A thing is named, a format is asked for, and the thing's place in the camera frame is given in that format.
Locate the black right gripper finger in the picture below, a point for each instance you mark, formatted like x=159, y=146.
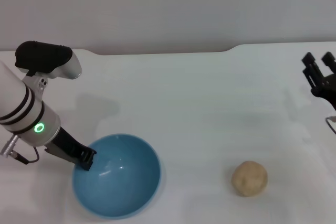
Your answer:
x=330, y=62
x=311, y=69

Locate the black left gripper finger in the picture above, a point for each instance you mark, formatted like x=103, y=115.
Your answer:
x=87, y=158

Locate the blue bowl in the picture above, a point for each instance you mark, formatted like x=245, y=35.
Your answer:
x=123, y=179

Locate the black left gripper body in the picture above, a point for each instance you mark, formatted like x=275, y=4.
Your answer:
x=65, y=148

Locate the round tan egg yolk pastry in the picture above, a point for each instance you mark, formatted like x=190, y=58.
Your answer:
x=249, y=179

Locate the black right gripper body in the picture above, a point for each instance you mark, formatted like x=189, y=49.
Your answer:
x=326, y=87

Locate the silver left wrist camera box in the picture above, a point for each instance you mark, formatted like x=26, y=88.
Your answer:
x=44, y=57

